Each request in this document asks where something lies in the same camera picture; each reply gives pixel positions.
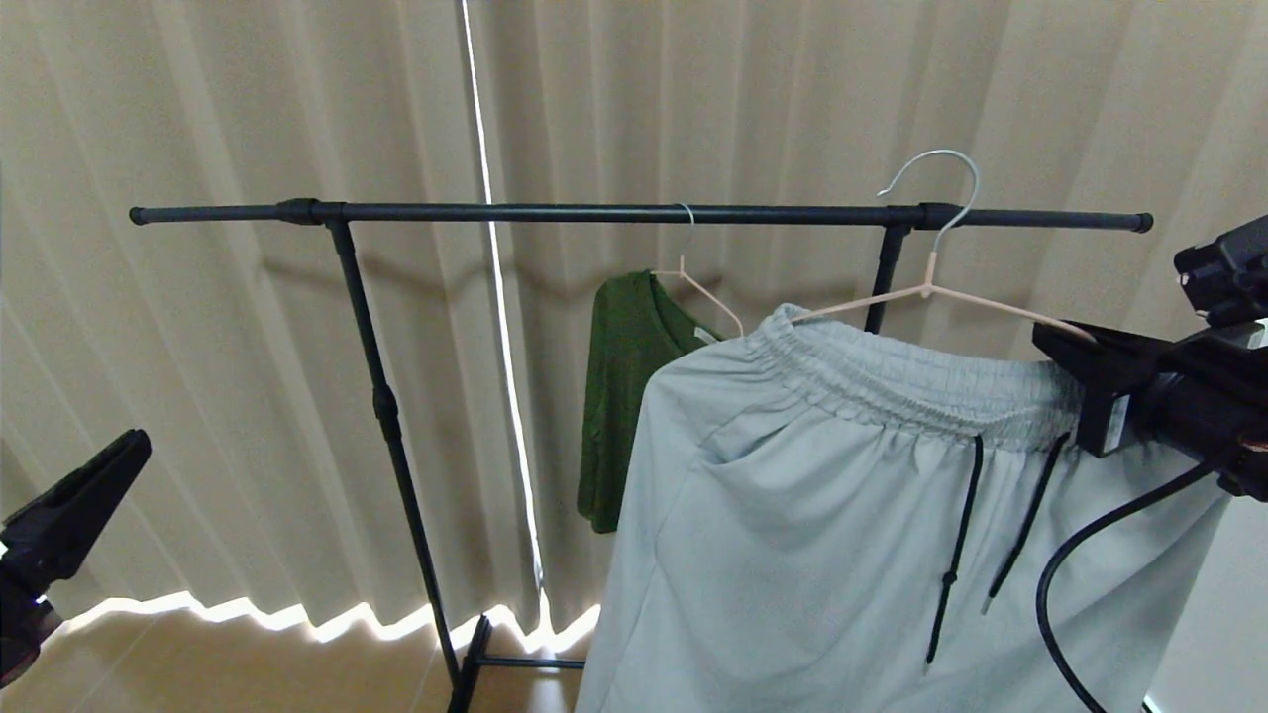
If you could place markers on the beige curtain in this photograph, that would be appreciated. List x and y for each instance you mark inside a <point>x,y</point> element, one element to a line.
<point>248,396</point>

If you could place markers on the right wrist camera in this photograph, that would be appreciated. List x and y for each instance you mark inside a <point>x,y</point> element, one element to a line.
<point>1228,272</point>

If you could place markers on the green long-sleeved shirt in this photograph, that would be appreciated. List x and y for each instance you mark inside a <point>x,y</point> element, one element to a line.
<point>624,396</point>

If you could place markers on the pale grey garment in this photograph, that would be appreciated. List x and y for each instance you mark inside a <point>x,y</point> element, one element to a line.
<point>812,515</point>

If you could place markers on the black clothes rack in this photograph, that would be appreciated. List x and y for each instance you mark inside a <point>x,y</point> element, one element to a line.
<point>594,213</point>

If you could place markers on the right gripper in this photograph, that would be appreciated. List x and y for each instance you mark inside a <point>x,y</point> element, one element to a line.
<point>1189,406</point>

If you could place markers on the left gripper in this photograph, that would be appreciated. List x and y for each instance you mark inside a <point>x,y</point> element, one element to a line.
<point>20,634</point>

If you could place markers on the pink clothes hanger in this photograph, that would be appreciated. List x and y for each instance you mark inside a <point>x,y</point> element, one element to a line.
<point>931,290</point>
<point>708,297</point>

